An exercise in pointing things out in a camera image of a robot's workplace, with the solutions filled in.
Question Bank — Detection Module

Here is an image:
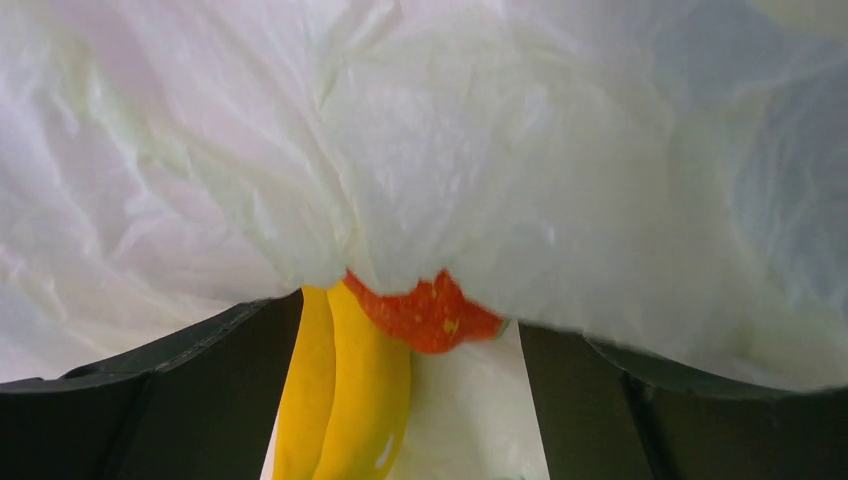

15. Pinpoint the green plastic grocery bag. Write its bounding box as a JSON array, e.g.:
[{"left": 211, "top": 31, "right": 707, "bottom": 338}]
[{"left": 1, "top": 1, "right": 847, "bottom": 479}]

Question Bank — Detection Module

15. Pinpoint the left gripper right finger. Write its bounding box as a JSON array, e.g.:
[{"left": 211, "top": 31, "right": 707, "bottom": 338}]
[{"left": 519, "top": 325, "right": 847, "bottom": 480}]

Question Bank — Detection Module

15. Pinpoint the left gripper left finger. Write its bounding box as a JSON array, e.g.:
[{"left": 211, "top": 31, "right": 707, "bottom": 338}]
[{"left": 1, "top": 292, "right": 303, "bottom": 480}]

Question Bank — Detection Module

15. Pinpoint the yellow banana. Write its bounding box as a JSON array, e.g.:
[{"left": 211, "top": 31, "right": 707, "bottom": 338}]
[{"left": 272, "top": 283, "right": 411, "bottom": 479}]

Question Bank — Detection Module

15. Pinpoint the orange fruit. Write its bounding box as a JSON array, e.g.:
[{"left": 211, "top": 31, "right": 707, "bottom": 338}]
[{"left": 343, "top": 270, "right": 507, "bottom": 354}]

